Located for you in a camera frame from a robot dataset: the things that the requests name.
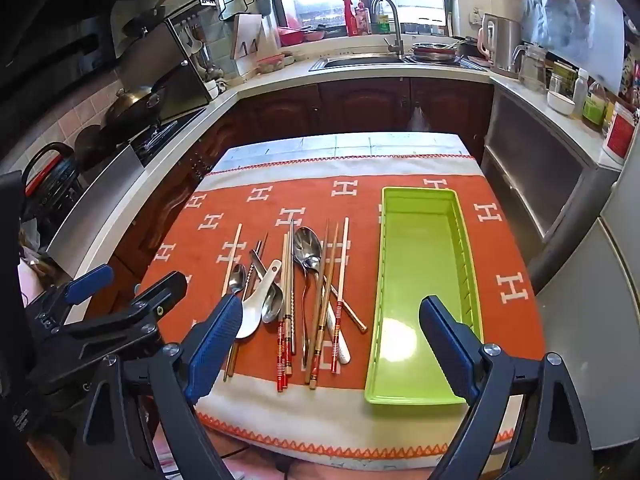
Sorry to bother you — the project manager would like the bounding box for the brown wooden chopstick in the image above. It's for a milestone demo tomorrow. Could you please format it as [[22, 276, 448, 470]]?
[[305, 226, 329, 385]]

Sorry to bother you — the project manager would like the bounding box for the bamboo chopstick red handle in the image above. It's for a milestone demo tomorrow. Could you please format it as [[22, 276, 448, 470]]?
[[221, 223, 243, 296]]

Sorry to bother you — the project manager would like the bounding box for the steel electric kettle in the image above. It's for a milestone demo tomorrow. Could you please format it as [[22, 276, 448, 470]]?
[[477, 13, 522, 78]]

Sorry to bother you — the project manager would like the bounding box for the white bowl on counter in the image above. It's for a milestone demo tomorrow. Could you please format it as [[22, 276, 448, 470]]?
[[547, 90, 575, 116]]

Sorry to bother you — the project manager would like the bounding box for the green plastic utensil tray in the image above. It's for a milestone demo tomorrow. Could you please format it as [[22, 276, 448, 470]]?
[[364, 186, 483, 406]]

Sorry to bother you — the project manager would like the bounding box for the white ceramic spoon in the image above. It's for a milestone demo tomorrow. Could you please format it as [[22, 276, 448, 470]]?
[[236, 259, 282, 339]]

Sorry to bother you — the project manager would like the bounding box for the red spray bottle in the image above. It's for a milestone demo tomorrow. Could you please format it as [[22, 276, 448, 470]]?
[[343, 0, 359, 37]]

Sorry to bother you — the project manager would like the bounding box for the black wok pan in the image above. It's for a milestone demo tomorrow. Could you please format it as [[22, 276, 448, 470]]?
[[104, 87, 166, 132]]

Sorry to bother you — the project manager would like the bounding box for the bamboo chopstick red end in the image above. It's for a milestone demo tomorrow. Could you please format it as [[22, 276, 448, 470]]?
[[278, 232, 291, 392]]

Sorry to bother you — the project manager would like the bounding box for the kitchen sink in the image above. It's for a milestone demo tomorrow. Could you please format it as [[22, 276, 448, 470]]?
[[309, 54, 409, 72]]

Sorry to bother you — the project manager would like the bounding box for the red white canister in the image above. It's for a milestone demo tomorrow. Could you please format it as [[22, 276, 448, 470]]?
[[603, 102, 637, 165]]

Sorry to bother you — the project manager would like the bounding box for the large steel spoon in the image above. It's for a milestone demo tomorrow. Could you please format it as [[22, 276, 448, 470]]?
[[293, 226, 350, 370]]

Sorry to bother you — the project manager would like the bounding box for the steel kitchen faucet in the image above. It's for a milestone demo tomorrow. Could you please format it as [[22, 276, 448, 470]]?
[[371, 0, 405, 61]]

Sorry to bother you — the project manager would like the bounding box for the orange H-pattern blanket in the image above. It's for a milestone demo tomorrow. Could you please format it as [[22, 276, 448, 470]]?
[[143, 154, 544, 469]]

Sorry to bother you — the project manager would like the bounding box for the small steel spoon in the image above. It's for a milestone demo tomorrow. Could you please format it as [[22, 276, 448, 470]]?
[[228, 263, 246, 295]]

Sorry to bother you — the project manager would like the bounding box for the glass jar with handle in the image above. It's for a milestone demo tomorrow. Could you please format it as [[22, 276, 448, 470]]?
[[512, 44, 547, 93]]

